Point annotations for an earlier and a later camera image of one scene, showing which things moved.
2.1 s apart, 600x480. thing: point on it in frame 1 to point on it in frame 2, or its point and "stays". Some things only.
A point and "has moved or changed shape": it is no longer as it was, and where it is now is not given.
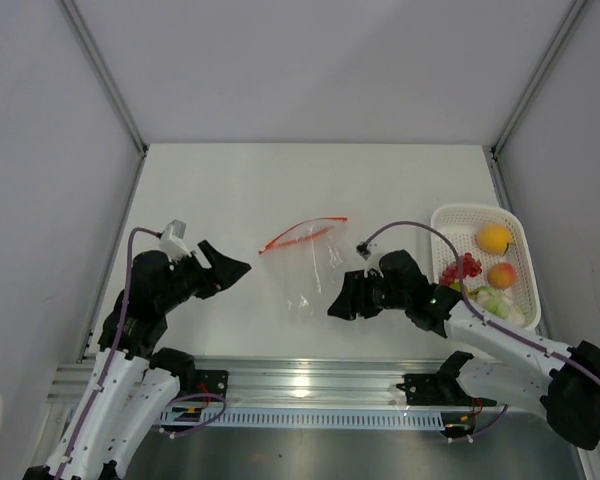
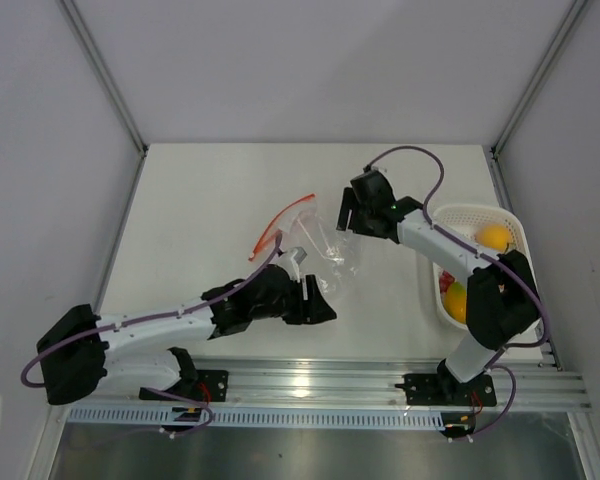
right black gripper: [352, 299] to [350, 202]
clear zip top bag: [301, 263] has moved or changed shape
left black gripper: [223, 273] to [315, 310]
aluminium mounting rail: [294, 383] stays
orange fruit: [493, 239] stays
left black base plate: [211, 381] stays
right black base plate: [429, 390] stays
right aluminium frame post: [569, 21] stays
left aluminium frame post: [87, 42] stays
